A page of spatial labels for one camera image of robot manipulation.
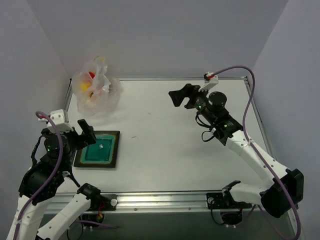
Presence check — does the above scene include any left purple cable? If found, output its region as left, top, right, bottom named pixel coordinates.
left=11, top=110, right=118, bottom=240

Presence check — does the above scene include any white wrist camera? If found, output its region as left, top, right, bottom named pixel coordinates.
left=198, top=72, right=219, bottom=92
left=38, top=109, right=73, bottom=134

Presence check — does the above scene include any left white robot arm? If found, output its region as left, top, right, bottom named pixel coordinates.
left=7, top=118, right=118, bottom=240

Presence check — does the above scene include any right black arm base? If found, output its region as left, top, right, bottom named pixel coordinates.
left=205, top=192, right=253, bottom=228

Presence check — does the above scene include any yellow fake pear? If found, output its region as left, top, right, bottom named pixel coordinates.
left=78, top=81, right=92, bottom=92

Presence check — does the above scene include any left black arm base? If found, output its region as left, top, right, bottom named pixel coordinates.
left=77, top=194, right=118, bottom=228

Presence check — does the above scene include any square teal ceramic plate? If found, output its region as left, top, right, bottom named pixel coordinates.
left=73, top=130, right=121, bottom=169

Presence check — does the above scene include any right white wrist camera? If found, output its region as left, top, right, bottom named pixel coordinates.
left=198, top=72, right=219, bottom=92

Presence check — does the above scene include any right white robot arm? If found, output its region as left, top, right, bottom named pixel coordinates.
left=168, top=83, right=304, bottom=218

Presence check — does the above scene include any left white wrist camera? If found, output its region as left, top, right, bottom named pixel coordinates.
left=38, top=109, right=73, bottom=134

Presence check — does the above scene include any aluminium front rail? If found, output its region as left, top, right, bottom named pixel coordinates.
left=42, top=191, right=263, bottom=213

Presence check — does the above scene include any translucent white plastic bag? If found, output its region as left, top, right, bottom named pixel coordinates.
left=71, top=56, right=123, bottom=117

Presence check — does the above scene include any red fake apple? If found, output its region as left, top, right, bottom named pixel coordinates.
left=88, top=71, right=95, bottom=79

